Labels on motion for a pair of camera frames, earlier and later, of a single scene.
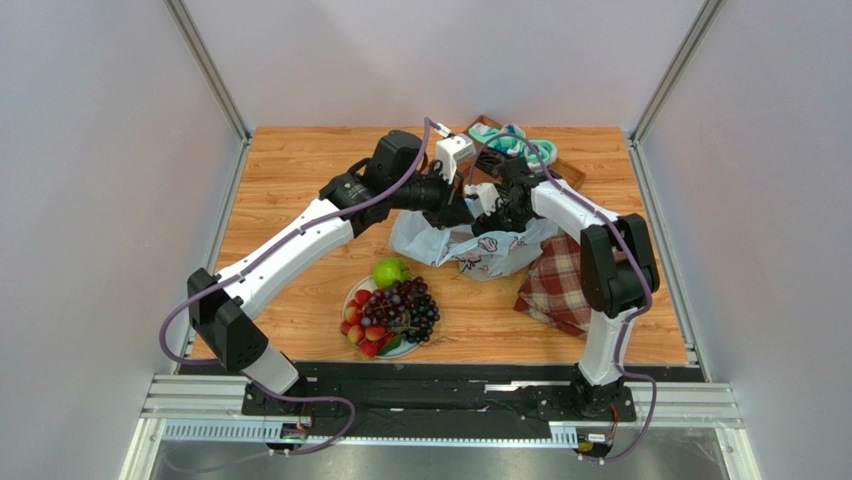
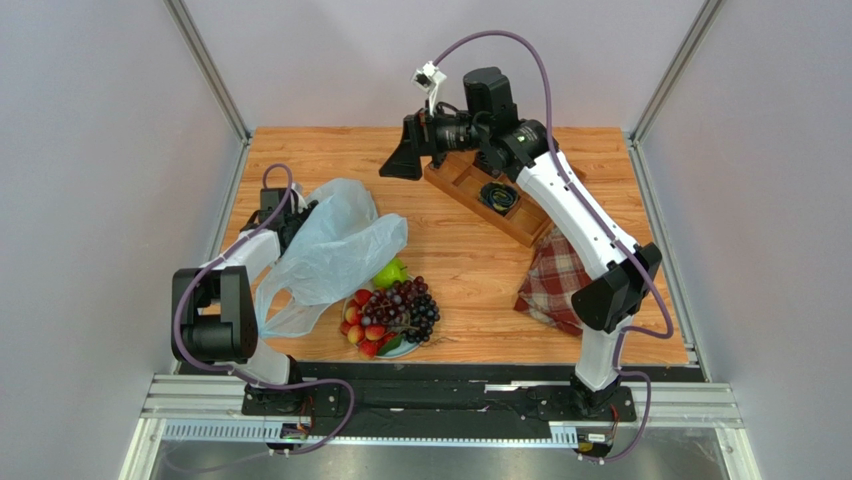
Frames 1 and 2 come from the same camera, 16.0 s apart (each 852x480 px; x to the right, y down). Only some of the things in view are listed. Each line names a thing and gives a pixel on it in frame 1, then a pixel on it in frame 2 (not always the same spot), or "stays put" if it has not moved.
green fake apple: [388, 270] stays put
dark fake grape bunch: [423, 312] stays put
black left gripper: [453, 210] -> [303, 212]
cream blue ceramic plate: [402, 348] stays put
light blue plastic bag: [503, 255] -> [338, 251]
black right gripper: [496, 217] -> [417, 136]
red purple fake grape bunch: [385, 306] stays put
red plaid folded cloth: [553, 287] stays put
